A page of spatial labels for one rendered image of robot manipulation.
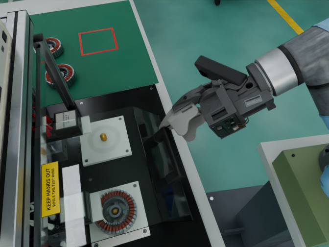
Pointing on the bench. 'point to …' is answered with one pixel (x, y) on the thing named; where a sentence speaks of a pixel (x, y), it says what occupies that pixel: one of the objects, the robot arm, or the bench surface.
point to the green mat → (102, 18)
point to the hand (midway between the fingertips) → (164, 123)
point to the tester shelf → (17, 134)
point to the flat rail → (40, 87)
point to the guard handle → (175, 175)
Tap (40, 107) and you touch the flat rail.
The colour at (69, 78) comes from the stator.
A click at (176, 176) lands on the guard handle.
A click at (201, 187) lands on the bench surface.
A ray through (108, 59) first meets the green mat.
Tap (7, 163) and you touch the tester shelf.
